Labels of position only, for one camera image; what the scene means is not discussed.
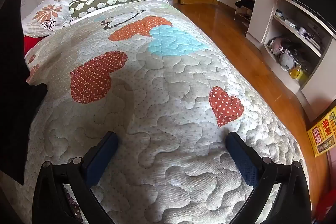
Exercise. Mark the pink white bag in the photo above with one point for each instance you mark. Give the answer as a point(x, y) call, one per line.
point(277, 45)

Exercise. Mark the white television cabinet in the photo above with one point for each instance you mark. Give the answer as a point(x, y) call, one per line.
point(258, 14)

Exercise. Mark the small white box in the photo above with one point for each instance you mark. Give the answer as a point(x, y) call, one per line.
point(290, 22)

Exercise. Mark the quilted heart-print bedspread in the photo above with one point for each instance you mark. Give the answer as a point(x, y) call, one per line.
point(168, 98)

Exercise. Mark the floral white pillow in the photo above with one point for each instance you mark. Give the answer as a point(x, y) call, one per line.
point(47, 14)

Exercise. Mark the yellow printed box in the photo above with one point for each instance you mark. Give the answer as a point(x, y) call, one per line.
point(324, 132)

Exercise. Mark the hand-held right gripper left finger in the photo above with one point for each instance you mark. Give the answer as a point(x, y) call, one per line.
point(101, 158)

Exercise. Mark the yellow bottle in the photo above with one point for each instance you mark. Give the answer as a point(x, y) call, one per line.
point(298, 74)

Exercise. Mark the black pants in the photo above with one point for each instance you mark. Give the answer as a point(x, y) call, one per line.
point(13, 82)

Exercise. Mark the white round appliance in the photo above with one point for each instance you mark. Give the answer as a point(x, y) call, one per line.
point(286, 61)

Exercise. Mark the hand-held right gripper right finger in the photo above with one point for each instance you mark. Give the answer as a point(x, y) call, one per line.
point(240, 158)

